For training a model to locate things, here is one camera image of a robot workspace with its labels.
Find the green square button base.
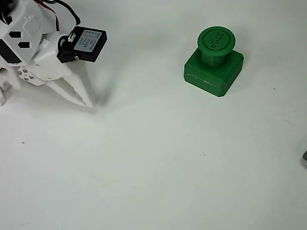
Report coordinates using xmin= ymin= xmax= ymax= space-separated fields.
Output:
xmin=184 ymin=47 xmax=246 ymax=98

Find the green plastic round-topped peg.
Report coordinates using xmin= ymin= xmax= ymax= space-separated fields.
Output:
xmin=196 ymin=25 xmax=237 ymax=67

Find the black red servo cable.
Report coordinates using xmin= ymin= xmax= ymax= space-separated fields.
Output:
xmin=44 ymin=0 xmax=82 ymax=32

